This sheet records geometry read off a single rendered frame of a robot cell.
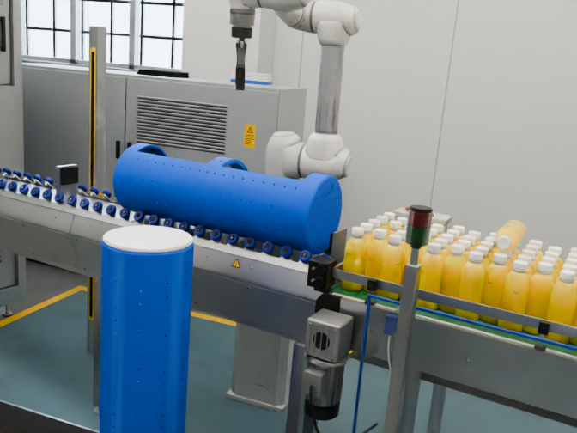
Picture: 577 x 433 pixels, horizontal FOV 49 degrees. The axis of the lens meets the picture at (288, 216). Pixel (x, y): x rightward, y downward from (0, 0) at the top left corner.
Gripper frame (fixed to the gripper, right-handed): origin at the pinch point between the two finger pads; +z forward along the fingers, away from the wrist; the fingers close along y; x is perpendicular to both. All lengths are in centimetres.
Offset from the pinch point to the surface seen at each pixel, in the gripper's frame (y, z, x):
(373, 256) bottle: -51, 46, -43
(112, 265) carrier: -56, 49, 38
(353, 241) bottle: -49, 42, -36
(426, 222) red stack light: -83, 23, -47
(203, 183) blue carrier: -11.0, 34.8, 12.0
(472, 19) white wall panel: 220, -27, -170
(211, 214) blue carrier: -15.0, 45.3, 8.9
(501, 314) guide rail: -83, 50, -73
